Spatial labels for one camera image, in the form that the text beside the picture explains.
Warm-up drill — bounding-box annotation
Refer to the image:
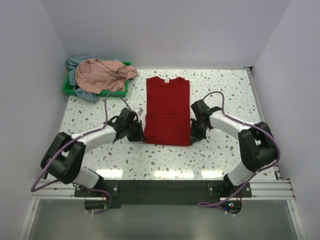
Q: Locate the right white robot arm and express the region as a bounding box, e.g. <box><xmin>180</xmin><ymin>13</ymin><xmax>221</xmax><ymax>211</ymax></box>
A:
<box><xmin>190</xmin><ymin>100</ymin><xmax>281</xmax><ymax>197</ymax></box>

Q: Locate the aluminium frame rail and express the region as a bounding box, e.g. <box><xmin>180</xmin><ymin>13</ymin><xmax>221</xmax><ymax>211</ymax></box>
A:
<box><xmin>18</xmin><ymin>162</ymin><xmax>305</xmax><ymax>240</ymax></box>

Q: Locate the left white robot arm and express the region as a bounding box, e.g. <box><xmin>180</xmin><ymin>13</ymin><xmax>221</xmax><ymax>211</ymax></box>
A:
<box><xmin>40</xmin><ymin>108</ymin><xmax>145</xmax><ymax>196</ymax></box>

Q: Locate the pink t shirt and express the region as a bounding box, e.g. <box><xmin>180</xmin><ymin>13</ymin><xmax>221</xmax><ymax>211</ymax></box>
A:
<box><xmin>75</xmin><ymin>58</ymin><xmax>138</xmax><ymax>94</ymax></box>

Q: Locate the red t shirt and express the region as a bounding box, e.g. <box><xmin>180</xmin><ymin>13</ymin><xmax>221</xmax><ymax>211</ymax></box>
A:
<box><xmin>144</xmin><ymin>76</ymin><xmax>191</xmax><ymax>147</ymax></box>

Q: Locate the light blue t shirt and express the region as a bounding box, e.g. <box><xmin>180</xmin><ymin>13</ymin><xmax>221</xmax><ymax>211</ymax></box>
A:
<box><xmin>65</xmin><ymin>55</ymin><xmax>98</xmax><ymax>103</ymax></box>

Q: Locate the green plastic bin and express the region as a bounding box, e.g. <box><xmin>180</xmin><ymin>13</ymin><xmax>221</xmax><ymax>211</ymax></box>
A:
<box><xmin>62</xmin><ymin>61</ymin><xmax>132</xmax><ymax>98</ymax></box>

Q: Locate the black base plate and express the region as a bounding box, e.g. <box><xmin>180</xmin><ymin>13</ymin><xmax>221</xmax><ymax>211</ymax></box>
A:
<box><xmin>73</xmin><ymin>180</ymin><xmax>253</xmax><ymax>214</ymax></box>

